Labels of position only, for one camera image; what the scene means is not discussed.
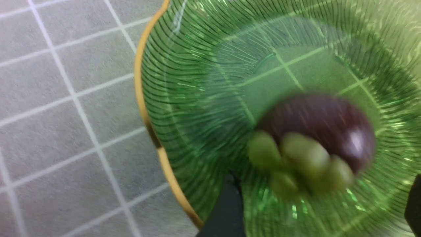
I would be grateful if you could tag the purple mangosteen green top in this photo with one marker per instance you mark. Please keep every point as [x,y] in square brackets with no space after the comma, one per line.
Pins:
[312,144]

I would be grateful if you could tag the grey checkered tablecloth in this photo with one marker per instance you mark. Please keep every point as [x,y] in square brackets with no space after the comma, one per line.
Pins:
[76,160]

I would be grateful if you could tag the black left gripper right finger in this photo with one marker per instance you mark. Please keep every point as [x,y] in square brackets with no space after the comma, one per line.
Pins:
[412,212]

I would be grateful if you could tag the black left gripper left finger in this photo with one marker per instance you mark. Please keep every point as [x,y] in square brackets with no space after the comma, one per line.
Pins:
[226,217]

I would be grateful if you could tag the green glass leaf plate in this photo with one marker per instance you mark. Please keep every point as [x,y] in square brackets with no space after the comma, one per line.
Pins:
[206,71]

